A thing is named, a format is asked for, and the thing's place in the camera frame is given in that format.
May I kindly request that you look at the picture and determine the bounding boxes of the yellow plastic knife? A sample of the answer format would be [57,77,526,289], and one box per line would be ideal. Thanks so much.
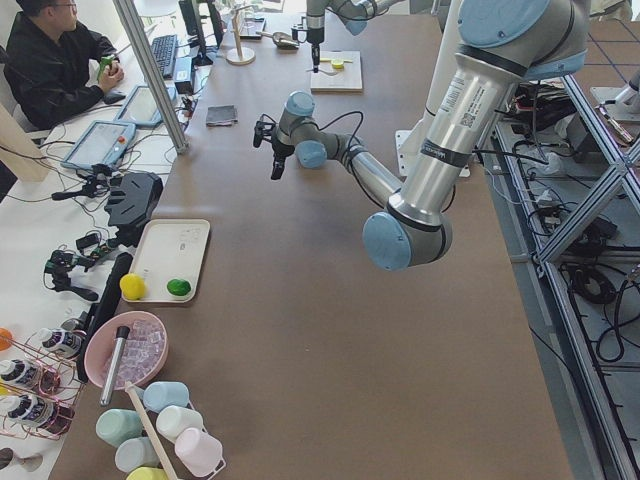
[320,58,352,66]

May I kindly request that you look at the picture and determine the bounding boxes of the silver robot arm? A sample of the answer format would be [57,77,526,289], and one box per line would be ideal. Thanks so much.
[305,0,397,74]
[254,1,591,271]

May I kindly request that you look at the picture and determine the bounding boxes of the bamboo cutting board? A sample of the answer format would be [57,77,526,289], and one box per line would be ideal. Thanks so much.
[309,51,363,93]

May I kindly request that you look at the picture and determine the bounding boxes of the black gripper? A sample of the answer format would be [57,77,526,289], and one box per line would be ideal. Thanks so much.
[271,130,295,180]
[306,27,323,73]

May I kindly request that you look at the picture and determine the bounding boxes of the yellow lemon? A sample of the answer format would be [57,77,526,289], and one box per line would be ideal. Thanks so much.
[119,273,146,301]

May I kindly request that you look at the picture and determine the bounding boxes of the blue teach pendant far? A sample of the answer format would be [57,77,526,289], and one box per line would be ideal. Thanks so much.
[114,85,162,128]

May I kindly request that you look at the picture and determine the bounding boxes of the steel muddler rod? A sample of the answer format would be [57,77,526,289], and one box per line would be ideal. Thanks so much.
[99,326,130,407]

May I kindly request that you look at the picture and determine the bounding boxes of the black keyboard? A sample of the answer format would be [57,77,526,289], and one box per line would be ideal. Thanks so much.
[151,34,178,79]

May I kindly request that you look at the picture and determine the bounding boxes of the copper wire bottle rack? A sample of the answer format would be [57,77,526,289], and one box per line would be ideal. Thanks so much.
[1,328,83,440]

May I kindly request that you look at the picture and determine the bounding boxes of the grey folded cloth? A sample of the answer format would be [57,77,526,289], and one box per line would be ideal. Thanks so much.
[205,105,238,127]

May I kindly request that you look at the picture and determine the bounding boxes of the wooden rack stick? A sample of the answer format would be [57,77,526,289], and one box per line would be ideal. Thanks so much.
[124,382,178,480]

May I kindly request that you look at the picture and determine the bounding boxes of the pink bowl with ice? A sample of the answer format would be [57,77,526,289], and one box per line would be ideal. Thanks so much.
[84,311,168,390]

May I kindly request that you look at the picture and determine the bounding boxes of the blue teach pendant near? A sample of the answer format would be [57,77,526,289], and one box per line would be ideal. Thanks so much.
[61,121,136,171]

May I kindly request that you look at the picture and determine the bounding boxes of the yellow cup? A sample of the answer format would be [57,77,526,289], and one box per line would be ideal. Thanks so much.
[126,466,168,480]

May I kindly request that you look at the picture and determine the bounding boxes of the green lime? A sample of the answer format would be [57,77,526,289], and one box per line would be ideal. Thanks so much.
[166,278,192,297]

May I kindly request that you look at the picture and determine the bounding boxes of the mint green cup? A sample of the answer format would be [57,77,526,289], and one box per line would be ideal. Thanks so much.
[95,409,143,447]

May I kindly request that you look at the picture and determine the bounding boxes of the black stand device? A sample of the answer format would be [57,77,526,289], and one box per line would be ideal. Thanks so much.
[104,172,163,249]

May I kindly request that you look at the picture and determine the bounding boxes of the black monitor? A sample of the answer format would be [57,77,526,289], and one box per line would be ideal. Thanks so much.
[178,0,225,66]

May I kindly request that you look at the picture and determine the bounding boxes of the light blue cup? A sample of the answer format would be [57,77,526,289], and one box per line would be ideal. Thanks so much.
[143,381,190,413]

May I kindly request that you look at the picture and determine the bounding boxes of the aluminium frame post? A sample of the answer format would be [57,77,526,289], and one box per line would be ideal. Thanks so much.
[113,0,189,154]

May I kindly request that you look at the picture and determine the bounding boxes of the pink cup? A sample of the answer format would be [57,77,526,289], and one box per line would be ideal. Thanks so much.
[174,427,226,478]

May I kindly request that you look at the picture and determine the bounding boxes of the seated person in black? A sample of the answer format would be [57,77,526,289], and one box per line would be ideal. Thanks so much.
[4,1,125,130]

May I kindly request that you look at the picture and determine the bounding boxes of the blue teach pendant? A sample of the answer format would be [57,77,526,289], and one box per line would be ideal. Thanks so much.
[61,121,136,171]
[114,85,162,128]

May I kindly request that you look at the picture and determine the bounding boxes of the steel scoop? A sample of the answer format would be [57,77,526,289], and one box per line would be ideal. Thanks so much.
[258,31,300,50]

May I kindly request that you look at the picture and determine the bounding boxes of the white ceramic spoon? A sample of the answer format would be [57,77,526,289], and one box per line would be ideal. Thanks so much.
[305,68,343,77]

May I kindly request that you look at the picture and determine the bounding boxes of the wooden cup tree stand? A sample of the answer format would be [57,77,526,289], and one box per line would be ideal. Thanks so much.
[226,4,256,66]

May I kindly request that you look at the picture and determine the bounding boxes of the white cup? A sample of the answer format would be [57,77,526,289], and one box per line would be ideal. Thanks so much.
[156,405,204,443]

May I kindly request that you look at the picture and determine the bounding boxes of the cream serving tray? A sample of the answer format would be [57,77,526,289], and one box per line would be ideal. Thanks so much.
[121,219,210,303]

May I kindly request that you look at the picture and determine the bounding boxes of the pale blue cup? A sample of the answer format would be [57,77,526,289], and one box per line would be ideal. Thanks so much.
[115,437,160,473]

